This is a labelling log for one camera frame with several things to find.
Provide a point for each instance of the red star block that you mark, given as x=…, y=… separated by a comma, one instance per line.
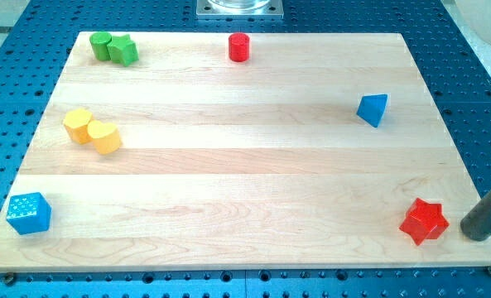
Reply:
x=424, y=220

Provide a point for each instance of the green star block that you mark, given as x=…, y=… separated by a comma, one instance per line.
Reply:
x=122, y=50

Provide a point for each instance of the wooden board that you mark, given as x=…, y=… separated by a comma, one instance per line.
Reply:
x=255, y=165

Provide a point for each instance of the red cylinder block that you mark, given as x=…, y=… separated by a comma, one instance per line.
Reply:
x=239, y=45

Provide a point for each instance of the blue triangle block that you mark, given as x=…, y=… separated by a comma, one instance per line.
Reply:
x=372, y=108

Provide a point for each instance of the yellow heart block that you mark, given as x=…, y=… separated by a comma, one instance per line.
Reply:
x=104, y=136

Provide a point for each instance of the yellow hexagon block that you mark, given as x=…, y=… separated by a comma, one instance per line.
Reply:
x=76, y=123

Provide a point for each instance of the green cylinder block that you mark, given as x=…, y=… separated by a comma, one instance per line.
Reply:
x=99, y=43

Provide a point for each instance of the blue cube block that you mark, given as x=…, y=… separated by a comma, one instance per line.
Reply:
x=29, y=213

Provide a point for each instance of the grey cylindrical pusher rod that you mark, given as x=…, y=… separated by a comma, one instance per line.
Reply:
x=476, y=224

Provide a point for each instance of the white round object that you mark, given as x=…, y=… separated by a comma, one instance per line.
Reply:
x=477, y=14

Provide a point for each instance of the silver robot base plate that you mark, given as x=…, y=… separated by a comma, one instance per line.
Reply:
x=217, y=9

